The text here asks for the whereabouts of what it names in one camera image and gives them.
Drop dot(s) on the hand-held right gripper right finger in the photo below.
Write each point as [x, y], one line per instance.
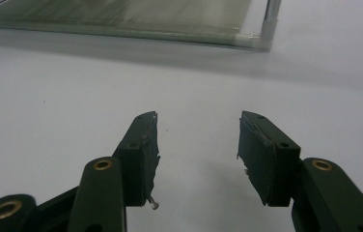
[266, 161]

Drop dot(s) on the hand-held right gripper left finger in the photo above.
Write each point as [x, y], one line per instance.
[137, 167]

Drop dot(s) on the metal pole with white joint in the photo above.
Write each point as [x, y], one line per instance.
[268, 30]

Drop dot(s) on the green translucent panel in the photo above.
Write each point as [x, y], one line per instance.
[121, 16]

